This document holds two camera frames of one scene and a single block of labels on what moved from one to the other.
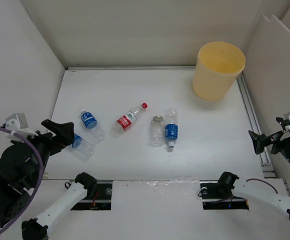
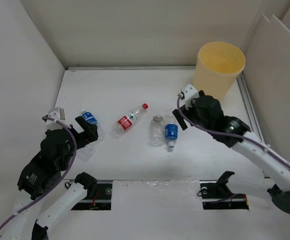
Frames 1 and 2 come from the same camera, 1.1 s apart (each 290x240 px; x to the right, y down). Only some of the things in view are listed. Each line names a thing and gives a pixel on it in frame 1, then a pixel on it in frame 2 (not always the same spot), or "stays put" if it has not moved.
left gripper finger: [65, 131] -> [91, 130]
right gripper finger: [259, 142] -> [180, 119]
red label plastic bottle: [124, 123] stays put
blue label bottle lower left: [82, 149] stays put
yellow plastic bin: [219, 66] stays put
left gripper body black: [46, 144] -> [80, 141]
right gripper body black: [287, 146] -> [192, 113]
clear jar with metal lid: [157, 131] stays put
